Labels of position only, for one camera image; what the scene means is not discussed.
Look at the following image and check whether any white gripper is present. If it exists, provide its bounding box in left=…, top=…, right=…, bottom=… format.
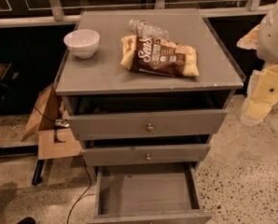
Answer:
left=237, top=25, right=278, bottom=126

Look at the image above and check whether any brown chip bag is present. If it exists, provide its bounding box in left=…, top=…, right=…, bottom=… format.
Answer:
left=120, top=35, right=199, bottom=77

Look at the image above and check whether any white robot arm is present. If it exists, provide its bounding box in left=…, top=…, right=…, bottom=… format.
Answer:
left=237, top=1, right=278, bottom=126

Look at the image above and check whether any grey middle drawer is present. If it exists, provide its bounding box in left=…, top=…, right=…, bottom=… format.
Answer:
left=82, top=135, right=211, bottom=166

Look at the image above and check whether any grey drawer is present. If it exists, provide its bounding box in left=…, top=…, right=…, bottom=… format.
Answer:
left=82, top=135, right=211, bottom=166
left=90, top=163, right=212, bottom=224
left=68, top=95, right=227, bottom=140

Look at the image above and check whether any grey drawer cabinet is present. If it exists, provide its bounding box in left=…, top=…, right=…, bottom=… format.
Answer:
left=53, top=8, right=247, bottom=172

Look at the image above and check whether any grey top drawer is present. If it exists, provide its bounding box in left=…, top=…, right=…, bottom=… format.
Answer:
left=68, top=95, right=227, bottom=140

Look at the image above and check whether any grey bottom drawer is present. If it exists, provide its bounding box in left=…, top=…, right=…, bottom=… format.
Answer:
left=90, top=163, right=212, bottom=224

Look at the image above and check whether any clear plastic water bottle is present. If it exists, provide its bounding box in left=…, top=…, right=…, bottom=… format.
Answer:
left=129, top=20, right=169, bottom=39

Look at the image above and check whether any white ceramic bowl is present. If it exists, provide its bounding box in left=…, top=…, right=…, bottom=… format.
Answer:
left=63, top=29, right=100, bottom=59

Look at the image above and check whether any brown cardboard box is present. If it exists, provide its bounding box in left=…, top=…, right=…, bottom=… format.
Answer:
left=21, top=85, right=81, bottom=160

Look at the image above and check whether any black stand leg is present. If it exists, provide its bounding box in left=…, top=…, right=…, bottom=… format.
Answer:
left=32, top=160, right=45, bottom=186

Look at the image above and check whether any black floor cable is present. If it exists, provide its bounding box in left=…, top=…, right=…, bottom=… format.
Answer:
left=65, top=163, right=94, bottom=224

